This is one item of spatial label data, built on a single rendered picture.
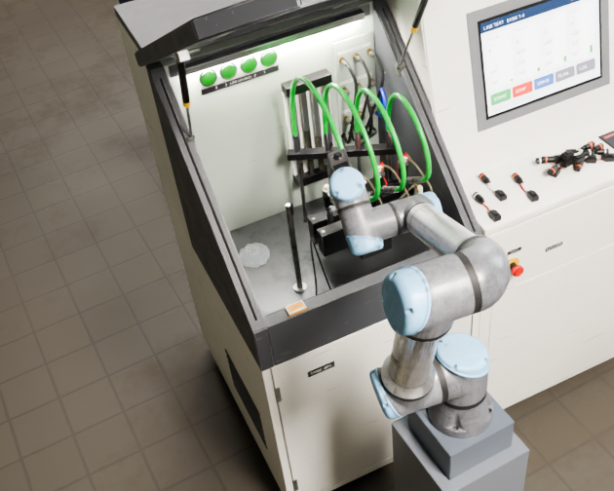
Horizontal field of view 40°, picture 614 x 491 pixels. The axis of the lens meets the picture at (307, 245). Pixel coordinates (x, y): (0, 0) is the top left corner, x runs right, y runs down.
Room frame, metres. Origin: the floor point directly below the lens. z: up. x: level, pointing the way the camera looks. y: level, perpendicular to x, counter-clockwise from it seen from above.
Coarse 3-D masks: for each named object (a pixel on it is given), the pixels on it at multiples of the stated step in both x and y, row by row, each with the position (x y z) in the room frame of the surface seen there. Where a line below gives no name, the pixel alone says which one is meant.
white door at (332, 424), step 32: (384, 320) 1.59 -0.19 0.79; (320, 352) 1.52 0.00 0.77; (352, 352) 1.55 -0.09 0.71; (384, 352) 1.58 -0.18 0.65; (288, 384) 1.48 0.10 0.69; (320, 384) 1.51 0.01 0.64; (352, 384) 1.54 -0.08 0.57; (288, 416) 1.47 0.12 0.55; (320, 416) 1.51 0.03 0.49; (352, 416) 1.54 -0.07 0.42; (384, 416) 1.58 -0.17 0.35; (288, 448) 1.47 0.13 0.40; (320, 448) 1.50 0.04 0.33; (352, 448) 1.54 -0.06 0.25; (384, 448) 1.58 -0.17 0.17; (320, 480) 1.50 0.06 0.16
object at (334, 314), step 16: (416, 256) 1.66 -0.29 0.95; (432, 256) 1.65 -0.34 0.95; (384, 272) 1.61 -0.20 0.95; (336, 288) 1.58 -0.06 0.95; (352, 288) 1.57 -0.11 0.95; (368, 288) 1.57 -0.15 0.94; (320, 304) 1.53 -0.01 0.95; (336, 304) 1.54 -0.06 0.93; (352, 304) 1.55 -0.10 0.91; (368, 304) 1.57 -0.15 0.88; (272, 320) 1.49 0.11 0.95; (288, 320) 1.49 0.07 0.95; (304, 320) 1.50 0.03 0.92; (320, 320) 1.52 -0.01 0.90; (336, 320) 1.54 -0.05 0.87; (352, 320) 1.55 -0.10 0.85; (368, 320) 1.57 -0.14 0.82; (272, 336) 1.47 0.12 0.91; (288, 336) 1.49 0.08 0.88; (304, 336) 1.50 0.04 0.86; (320, 336) 1.52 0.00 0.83; (336, 336) 1.53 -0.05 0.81; (272, 352) 1.47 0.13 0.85; (288, 352) 1.49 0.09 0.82; (304, 352) 1.50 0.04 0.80
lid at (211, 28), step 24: (264, 0) 1.29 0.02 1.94; (288, 0) 1.27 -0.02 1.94; (312, 0) 1.26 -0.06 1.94; (336, 0) 2.00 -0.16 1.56; (192, 24) 1.35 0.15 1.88; (216, 24) 1.32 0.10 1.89; (240, 24) 1.30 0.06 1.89; (264, 24) 1.93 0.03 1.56; (144, 48) 1.84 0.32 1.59; (168, 48) 1.58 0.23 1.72; (192, 48) 1.71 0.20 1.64
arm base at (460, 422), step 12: (432, 408) 1.16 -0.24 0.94; (444, 408) 1.13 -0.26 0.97; (456, 408) 1.12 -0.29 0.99; (468, 408) 1.11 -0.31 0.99; (480, 408) 1.12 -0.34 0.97; (492, 408) 1.15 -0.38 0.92; (432, 420) 1.15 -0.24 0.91; (444, 420) 1.12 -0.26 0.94; (456, 420) 1.12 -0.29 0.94; (468, 420) 1.11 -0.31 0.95; (480, 420) 1.11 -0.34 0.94; (444, 432) 1.11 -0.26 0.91; (456, 432) 1.10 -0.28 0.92; (468, 432) 1.10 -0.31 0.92; (480, 432) 1.10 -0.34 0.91
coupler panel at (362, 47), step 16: (368, 32) 2.18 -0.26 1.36; (336, 48) 2.14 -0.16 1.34; (352, 48) 2.16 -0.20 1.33; (368, 48) 2.18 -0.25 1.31; (336, 64) 2.14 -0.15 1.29; (352, 64) 2.16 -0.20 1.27; (368, 64) 2.18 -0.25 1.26; (336, 80) 2.14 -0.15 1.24; (352, 80) 2.16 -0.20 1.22; (352, 96) 2.16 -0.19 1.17; (368, 96) 2.17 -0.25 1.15
